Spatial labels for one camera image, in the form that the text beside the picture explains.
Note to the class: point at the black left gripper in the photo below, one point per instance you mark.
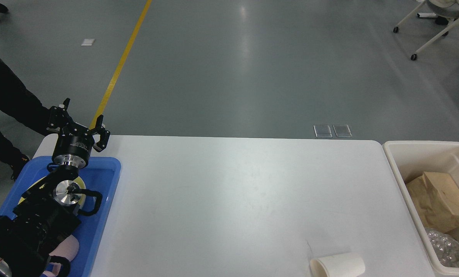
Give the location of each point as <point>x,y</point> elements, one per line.
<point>74,145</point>

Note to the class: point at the brown paper bag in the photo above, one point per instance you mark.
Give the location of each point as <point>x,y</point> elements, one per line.
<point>435,196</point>

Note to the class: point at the aluminium foil sheet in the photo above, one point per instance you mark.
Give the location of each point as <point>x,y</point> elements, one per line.
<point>445,246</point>

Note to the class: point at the yellow plate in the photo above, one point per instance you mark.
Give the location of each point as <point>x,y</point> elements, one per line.
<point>53,196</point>

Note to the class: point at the pink mug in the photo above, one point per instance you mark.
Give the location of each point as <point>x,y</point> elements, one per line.
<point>67,249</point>

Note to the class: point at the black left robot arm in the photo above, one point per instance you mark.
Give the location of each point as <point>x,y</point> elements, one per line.
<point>27,241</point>

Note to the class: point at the beige plastic bin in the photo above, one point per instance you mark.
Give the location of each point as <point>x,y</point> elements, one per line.
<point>408,160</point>

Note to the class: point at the person in black clothes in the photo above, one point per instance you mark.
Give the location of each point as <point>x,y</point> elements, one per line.
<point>18,102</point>

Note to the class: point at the white paper cup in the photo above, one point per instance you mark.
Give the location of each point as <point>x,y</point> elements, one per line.
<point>340,265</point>

